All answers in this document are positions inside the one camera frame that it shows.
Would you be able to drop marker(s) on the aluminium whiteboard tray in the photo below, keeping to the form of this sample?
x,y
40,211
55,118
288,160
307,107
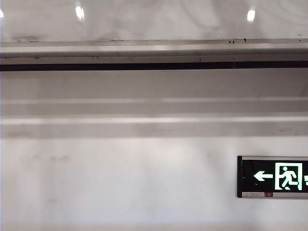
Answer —
x,y
120,51

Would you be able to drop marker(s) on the white glossy whiteboard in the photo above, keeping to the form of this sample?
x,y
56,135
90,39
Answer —
x,y
144,21

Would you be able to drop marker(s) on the illuminated green exit sign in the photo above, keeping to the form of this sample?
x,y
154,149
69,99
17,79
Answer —
x,y
272,176

